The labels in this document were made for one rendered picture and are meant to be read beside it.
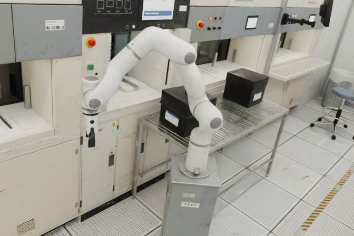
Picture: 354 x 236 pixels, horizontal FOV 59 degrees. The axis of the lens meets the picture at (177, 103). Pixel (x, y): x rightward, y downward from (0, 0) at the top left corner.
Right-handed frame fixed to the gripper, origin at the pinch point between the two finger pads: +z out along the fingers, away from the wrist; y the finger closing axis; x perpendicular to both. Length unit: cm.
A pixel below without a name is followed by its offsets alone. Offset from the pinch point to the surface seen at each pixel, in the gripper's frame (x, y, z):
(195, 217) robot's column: -58, -14, 49
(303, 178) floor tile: -222, 56, 102
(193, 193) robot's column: -55, -12, 32
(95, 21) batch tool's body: -9, 52, -46
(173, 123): -62, 44, 19
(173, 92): -63, 53, 0
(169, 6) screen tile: -62, 77, -55
